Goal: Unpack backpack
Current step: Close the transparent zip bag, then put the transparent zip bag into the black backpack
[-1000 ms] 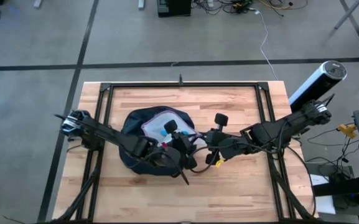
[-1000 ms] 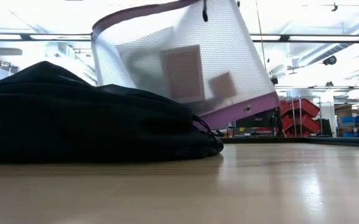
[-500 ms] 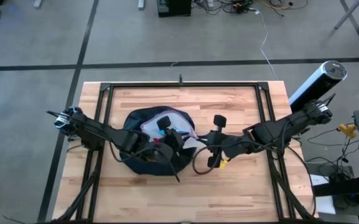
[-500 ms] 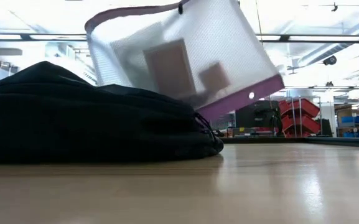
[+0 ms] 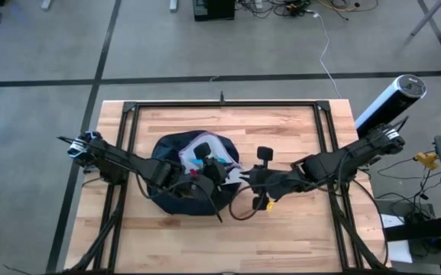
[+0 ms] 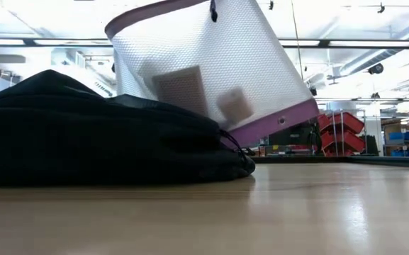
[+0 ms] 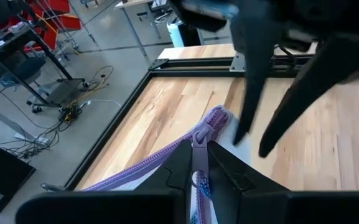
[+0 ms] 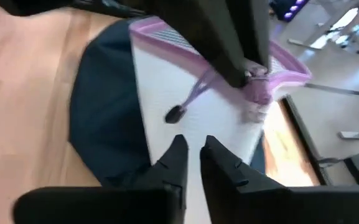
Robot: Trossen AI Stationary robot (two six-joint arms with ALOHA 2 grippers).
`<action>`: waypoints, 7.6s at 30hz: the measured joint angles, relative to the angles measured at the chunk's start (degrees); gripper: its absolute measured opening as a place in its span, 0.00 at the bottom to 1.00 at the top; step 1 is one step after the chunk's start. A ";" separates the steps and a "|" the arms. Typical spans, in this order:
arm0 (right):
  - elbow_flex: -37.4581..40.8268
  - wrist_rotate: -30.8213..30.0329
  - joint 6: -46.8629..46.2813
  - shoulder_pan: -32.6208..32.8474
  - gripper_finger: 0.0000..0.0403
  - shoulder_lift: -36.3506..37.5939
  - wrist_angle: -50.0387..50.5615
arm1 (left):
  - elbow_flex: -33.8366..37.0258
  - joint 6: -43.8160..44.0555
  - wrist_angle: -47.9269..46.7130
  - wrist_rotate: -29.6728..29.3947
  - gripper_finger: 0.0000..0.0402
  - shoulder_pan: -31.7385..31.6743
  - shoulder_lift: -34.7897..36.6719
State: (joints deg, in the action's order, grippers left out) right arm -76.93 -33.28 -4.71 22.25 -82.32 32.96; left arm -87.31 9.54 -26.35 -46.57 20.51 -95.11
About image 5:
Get yellow connector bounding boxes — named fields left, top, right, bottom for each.
left=413, top=151, right=440, bottom=172

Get black aluminium table frame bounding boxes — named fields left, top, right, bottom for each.
left=63, top=99, right=393, bottom=275

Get black white cylinder tower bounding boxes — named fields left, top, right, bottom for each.
left=353, top=73, right=428, bottom=131

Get tangled floor cables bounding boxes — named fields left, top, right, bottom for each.
left=235, top=0, right=380, bottom=21

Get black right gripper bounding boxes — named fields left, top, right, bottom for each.
left=242, top=147, right=304, bottom=200

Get cyan flat box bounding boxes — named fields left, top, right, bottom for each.
left=191, top=155, right=231, bottom=167

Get black cable bundle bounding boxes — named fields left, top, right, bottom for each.
left=330, top=190, right=391, bottom=272
left=65, top=190, right=128, bottom=274

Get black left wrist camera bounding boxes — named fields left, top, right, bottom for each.
left=193, top=141, right=212, bottom=161

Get dark blue backpack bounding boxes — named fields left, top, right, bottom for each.
left=147, top=130, right=244, bottom=217

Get white paper sheet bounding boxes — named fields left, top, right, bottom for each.
left=379, top=213, right=414, bottom=264

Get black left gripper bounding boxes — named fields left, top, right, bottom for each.
left=181, top=158, right=232, bottom=202

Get white mesh pouch purple trim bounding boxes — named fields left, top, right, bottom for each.
left=178, top=131, right=245, bottom=185

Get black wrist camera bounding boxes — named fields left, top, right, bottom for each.
left=252, top=194, right=270, bottom=211
left=193, top=141, right=212, bottom=161

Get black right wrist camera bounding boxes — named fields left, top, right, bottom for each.
left=252, top=194, right=270, bottom=211

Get grey desk leg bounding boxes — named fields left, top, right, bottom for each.
left=410, top=0, right=441, bottom=37

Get black computer tower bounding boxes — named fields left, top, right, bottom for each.
left=193, top=0, right=236, bottom=22

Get white floor cable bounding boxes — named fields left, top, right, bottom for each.
left=311, top=10, right=342, bottom=99

